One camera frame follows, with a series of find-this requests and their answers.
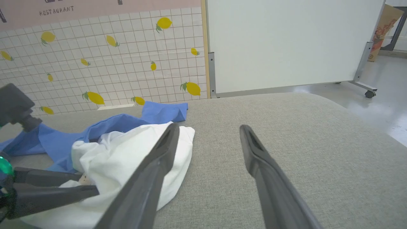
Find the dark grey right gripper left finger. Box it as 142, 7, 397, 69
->
95, 123, 180, 229

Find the blue garment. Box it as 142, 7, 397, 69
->
0, 101, 189, 174

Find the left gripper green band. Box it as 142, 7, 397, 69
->
0, 154, 100, 223

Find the grey board stand leg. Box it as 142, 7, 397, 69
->
335, 41, 378, 93

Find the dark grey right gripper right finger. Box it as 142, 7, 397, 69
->
239, 124, 323, 229

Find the white garment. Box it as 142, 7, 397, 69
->
20, 121, 196, 229

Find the dark metal table leg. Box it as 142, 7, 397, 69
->
380, 6, 407, 52

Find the white partition board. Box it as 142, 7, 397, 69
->
206, 0, 386, 99

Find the white flat sheet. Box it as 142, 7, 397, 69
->
97, 104, 135, 111

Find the lemon print tiled backdrop panel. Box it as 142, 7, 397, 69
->
0, 0, 211, 116

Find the brown cardboard box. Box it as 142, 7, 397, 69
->
368, 4, 404, 62

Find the dark grey wrist camera box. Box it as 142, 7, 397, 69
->
0, 83, 43, 133

